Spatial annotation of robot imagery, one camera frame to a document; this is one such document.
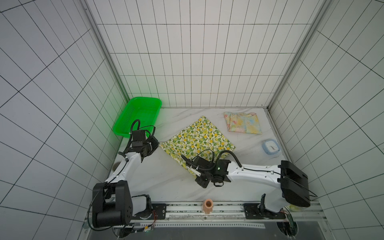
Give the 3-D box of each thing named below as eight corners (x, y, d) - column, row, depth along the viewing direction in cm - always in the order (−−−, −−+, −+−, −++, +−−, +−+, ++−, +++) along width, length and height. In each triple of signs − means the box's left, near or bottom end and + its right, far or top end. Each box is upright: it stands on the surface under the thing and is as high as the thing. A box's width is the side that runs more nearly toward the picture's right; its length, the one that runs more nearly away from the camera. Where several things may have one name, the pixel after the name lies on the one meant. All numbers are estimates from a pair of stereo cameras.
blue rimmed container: (264, 154, 96) (267, 152, 93) (260, 141, 102) (262, 138, 99) (279, 154, 96) (282, 152, 93) (274, 141, 102) (276, 138, 99)
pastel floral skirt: (227, 134, 106) (228, 131, 103) (224, 114, 118) (224, 111, 116) (261, 134, 106) (262, 131, 103) (254, 114, 118) (255, 111, 116)
